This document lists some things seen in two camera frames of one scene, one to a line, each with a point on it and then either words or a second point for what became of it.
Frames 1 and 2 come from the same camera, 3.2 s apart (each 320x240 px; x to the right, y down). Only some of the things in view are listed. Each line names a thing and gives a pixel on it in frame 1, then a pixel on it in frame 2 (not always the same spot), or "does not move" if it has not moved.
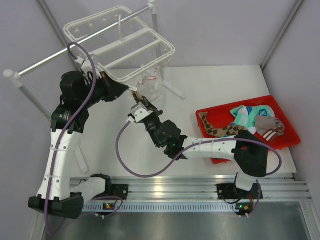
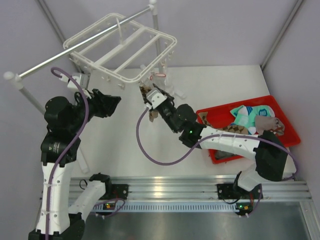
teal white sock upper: x=245 y=115 does not move
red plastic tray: x=222 y=115 does not move
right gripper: x=150 y=106 to x=169 y=97
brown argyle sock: x=138 y=97 to x=144 y=88
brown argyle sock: x=227 y=131 does not move
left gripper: x=113 y=89 to x=105 y=104
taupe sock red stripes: x=269 y=127 does not move
